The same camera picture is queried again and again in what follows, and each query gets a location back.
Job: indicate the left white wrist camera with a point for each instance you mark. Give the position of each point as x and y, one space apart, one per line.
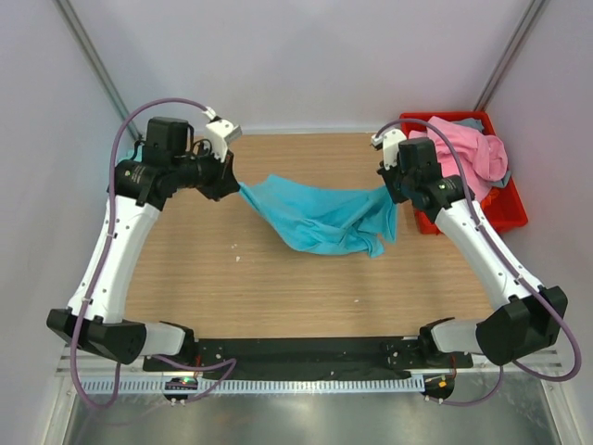
220 133

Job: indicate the slotted white cable duct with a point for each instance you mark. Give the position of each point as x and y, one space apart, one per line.
172 385

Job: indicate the orange garment in bin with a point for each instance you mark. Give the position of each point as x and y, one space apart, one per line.
490 198

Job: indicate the grey t shirt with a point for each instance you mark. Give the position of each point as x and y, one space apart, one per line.
478 125

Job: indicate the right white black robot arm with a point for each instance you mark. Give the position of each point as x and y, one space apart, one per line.
524 310

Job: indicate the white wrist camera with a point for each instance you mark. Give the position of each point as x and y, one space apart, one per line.
220 133
388 143

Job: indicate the aluminium frame rail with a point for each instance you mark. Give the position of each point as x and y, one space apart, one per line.
542 361

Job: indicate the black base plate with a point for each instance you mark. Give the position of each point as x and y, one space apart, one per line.
322 358

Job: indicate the pink t shirt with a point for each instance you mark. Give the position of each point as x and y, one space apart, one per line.
483 157

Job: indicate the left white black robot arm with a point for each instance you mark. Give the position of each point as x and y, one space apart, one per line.
162 164

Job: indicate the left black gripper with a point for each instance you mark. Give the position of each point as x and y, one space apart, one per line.
224 181

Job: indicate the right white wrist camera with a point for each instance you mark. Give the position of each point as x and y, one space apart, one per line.
388 143

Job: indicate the blue t shirt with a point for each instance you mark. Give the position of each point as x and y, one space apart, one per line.
321 221

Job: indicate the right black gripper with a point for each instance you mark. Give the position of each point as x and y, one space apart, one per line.
387 174

